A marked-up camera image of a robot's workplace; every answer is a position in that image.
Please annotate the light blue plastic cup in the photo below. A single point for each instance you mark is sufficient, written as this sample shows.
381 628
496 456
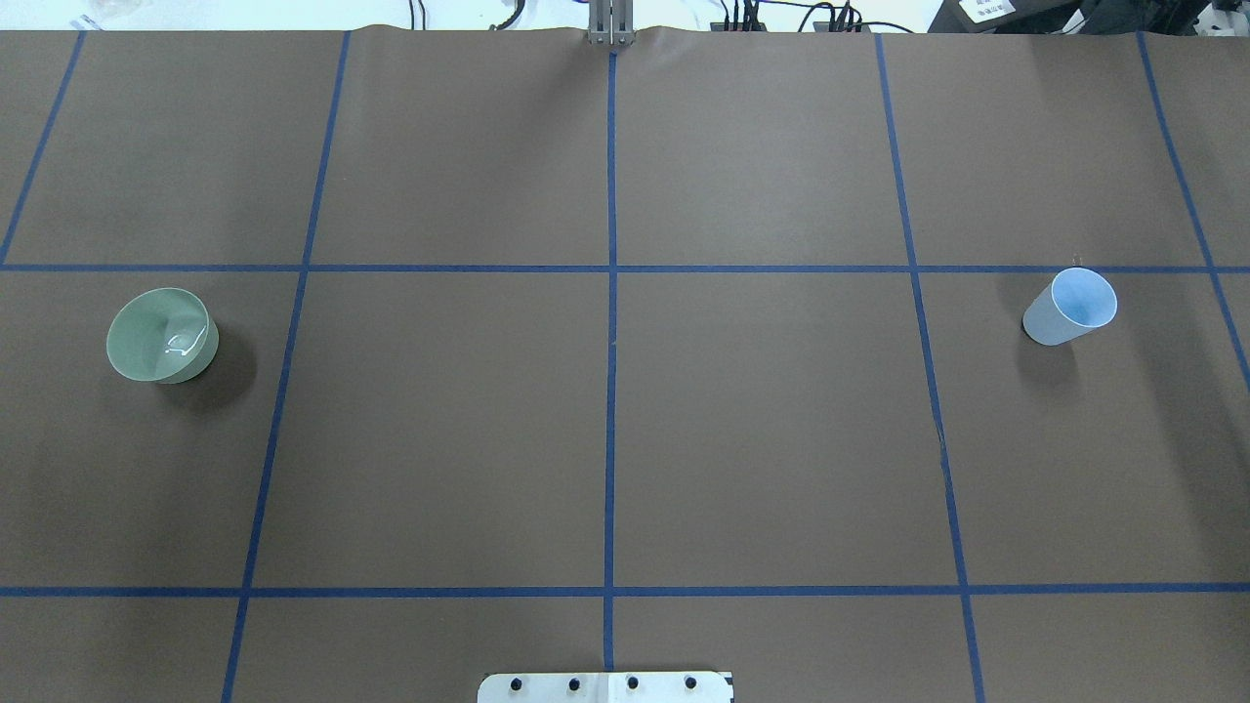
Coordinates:
1076 302

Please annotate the aluminium frame post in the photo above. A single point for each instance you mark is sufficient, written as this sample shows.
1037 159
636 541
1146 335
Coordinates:
611 23

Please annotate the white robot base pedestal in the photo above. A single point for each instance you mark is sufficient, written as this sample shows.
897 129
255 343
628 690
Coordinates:
653 686

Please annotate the light green bowl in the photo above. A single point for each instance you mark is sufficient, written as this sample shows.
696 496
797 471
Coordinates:
164 336

